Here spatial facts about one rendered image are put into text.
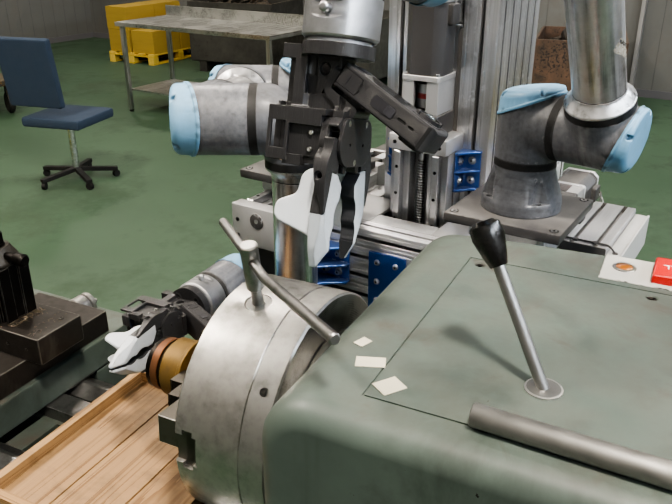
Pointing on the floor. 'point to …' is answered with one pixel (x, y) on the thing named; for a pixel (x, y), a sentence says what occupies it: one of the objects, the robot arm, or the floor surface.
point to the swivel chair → (40, 83)
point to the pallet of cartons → (151, 42)
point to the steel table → (217, 25)
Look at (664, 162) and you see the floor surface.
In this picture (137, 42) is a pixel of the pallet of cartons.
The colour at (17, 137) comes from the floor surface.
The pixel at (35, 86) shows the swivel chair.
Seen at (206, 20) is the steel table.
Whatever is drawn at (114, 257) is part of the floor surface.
